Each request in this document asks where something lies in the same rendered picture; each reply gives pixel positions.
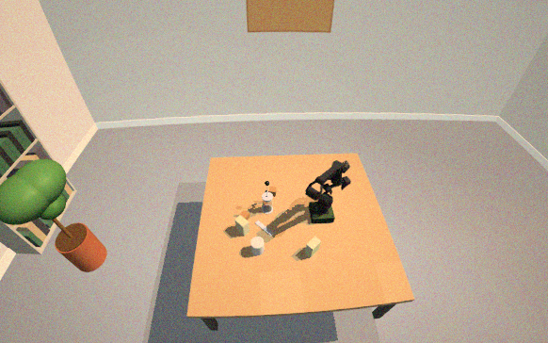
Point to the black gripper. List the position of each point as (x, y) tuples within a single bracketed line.
[(344, 182)]

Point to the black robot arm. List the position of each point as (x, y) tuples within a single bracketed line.
[(325, 200)]

